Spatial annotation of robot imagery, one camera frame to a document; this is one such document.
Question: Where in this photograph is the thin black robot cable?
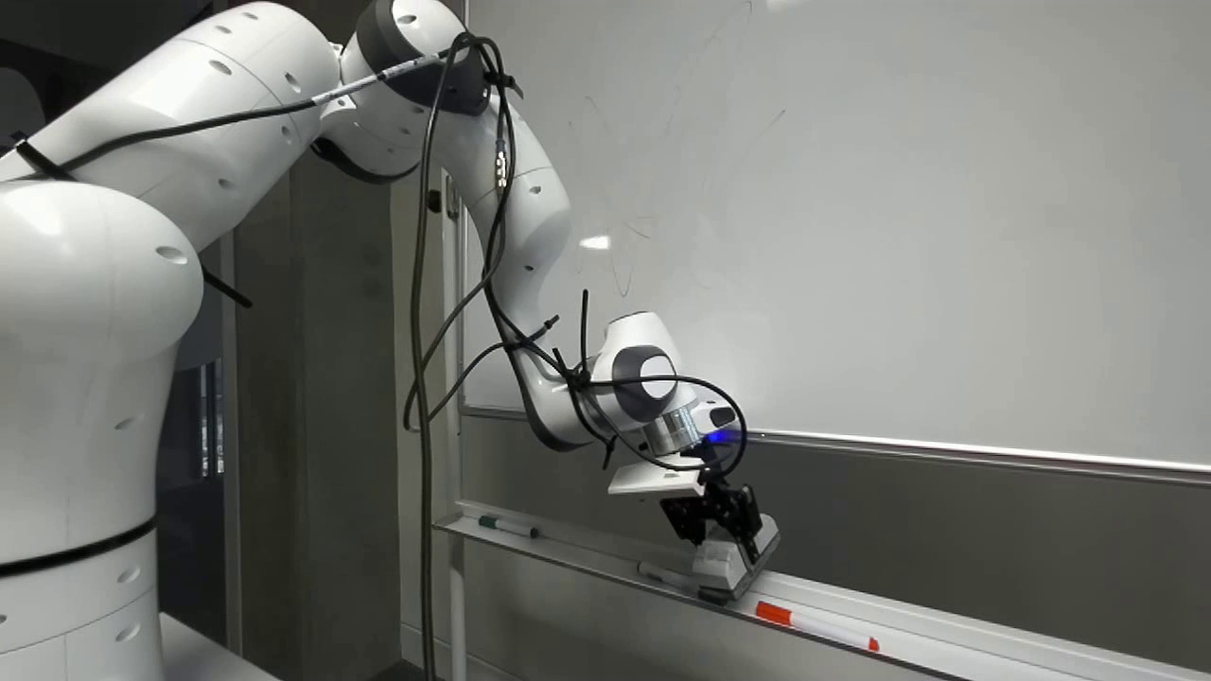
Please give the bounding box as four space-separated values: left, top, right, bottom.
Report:
486 284 753 477

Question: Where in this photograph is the whiteboard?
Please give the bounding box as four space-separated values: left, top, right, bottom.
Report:
458 0 1211 487

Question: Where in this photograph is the green capped whiteboard marker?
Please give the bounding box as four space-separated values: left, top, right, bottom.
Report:
475 512 545 545

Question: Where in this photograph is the orange capped whiteboard marker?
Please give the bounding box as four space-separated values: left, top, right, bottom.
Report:
753 598 881 657

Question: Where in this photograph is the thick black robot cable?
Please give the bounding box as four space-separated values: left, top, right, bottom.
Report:
396 29 524 681

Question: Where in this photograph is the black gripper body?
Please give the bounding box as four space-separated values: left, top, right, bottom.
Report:
661 473 763 528

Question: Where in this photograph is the grey whiteboard duster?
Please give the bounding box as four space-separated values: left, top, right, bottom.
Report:
685 512 789 605

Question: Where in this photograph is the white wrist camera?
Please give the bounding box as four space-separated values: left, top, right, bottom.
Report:
602 458 710 503

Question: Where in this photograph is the white whiteboard stand frame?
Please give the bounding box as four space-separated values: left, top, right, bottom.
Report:
422 174 475 681

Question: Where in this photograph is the white whiteboard tray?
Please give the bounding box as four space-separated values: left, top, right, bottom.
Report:
432 501 1211 681

